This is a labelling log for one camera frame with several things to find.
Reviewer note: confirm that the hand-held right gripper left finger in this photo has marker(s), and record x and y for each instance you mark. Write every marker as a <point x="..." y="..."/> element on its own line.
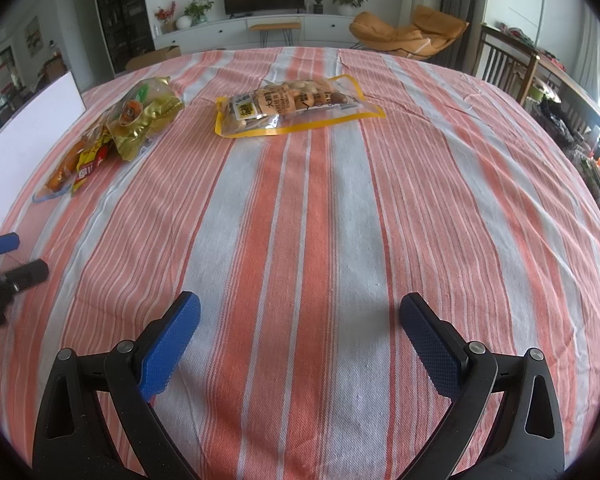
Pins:
<point x="172" y="345"/>

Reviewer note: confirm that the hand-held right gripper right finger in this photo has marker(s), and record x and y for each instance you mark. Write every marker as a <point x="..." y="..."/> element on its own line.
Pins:
<point x="432" y="345"/>

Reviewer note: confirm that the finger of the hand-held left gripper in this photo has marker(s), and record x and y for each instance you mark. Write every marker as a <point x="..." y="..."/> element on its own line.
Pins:
<point x="27" y="274"/>
<point x="0" y="246"/>

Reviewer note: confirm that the orange snack zip bag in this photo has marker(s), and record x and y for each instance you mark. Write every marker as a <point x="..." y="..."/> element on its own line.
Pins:
<point x="62" y="167"/>

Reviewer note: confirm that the gold snack bag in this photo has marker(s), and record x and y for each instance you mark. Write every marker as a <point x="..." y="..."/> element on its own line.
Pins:
<point x="140" y="120"/>

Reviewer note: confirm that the clear nut bag yellow border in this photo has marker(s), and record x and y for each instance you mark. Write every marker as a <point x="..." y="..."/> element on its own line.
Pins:
<point x="290" y="105"/>

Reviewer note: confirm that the red snack packet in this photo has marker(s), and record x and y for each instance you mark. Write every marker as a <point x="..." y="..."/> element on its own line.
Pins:
<point x="91" y="167"/>

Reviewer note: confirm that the white board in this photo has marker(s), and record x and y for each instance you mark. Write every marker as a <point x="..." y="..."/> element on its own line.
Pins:
<point x="30" y="125"/>

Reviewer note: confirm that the orange white striped blanket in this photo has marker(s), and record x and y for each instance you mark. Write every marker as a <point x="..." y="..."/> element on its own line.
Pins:
<point x="300" y="210"/>

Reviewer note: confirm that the cardboard box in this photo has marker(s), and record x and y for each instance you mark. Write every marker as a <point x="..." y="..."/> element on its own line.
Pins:
<point x="152" y="57"/>

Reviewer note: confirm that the pile of clutter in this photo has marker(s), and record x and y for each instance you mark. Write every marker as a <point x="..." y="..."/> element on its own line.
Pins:
<point x="580" y="150"/>

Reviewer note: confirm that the black shelf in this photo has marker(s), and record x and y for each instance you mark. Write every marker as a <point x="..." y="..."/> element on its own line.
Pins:
<point x="122" y="10"/>

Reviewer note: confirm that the red flower plant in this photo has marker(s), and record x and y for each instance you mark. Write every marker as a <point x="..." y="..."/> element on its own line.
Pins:
<point x="165" y="15"/>

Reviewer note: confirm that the white round vase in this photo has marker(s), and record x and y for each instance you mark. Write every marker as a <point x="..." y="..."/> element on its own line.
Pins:
<point x="184" y="22"/>

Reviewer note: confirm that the dark wooden dining chair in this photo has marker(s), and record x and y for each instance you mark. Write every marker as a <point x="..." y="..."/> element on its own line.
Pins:
<point x="502" y="60"/>

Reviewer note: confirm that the white television cabinet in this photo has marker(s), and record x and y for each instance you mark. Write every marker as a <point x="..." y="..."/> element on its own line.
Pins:
<point x="220" y="27"/>

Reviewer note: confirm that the orange lounge chair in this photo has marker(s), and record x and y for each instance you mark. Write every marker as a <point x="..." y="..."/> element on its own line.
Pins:
<point x="405" y="35"/>

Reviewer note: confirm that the wooden stool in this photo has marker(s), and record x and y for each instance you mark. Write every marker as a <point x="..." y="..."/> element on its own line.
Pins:
<point x="275" y="26"/>

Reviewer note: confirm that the white curtain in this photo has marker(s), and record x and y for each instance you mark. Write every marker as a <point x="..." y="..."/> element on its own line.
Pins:
<point x="592" y="50"/>

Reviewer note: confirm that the grey curtain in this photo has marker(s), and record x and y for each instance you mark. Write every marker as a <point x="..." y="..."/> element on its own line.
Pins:
<point x="462" y="10"/>

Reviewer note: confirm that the small green potted plant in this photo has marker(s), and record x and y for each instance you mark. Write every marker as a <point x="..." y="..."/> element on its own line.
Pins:
<point x="318" y="2"/>

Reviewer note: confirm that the wall picture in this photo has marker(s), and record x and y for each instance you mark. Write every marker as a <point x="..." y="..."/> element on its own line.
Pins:
<point x="33" y="35"/>

